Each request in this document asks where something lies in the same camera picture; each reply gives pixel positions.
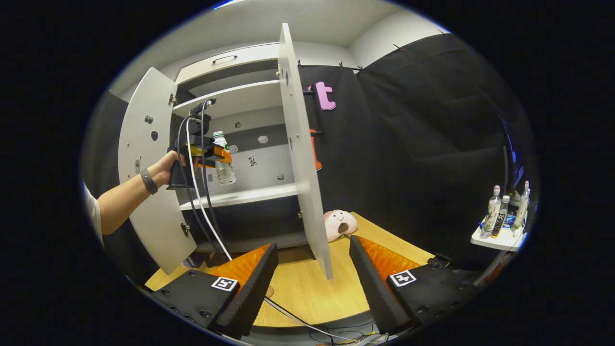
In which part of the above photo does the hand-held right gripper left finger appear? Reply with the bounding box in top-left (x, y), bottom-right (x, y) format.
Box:
top-left (151, 243), bottom-right (279, 340)

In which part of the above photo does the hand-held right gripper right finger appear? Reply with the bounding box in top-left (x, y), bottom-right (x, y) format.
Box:
top-left (349, 235), bottom-right (481, 336)

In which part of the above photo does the white bottle with green label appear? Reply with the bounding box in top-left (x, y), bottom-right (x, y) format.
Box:
top-left (212, 131), bottom-right (237, 186)

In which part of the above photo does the white cabinet door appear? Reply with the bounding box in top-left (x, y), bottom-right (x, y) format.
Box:
top-left (118, 67), bottom-right (198, 275)
top-left (278, 23), bottom-right (333, 280)

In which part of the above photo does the white cabinet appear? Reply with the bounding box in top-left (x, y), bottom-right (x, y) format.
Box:
top-left (171, 42), bottom-right (313, 253)

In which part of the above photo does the dark wristband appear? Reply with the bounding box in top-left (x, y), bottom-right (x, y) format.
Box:
top-left (140, 168), bottom-right (159, 195)

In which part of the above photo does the pink plush toy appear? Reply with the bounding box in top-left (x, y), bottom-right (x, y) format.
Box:
top-left (323, 209), bottom-right (358, 242)

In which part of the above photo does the person's white shirt sleeve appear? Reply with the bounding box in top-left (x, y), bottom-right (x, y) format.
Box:
top-left (82, 183), bottom-right (104, 243)

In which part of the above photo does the white side tray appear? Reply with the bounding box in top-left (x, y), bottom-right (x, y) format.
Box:
top-left (470, 219), bottom-right (529, 253)

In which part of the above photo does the dark labelled bottle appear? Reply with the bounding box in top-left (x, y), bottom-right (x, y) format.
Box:
top-left (490, 195), bottom-right (510, 238)

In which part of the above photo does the black backdrop cloth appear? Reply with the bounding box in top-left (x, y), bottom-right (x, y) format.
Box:
top-left (79, 34), bottom-right (539, 284)

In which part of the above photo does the pale slim bottle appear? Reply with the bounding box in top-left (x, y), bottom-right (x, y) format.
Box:
top-left (512, 181), bottom-right (530, 236)

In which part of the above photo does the white cable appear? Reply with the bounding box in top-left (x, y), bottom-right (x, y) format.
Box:
top-left (185, 115), bottom-right (366, 344)

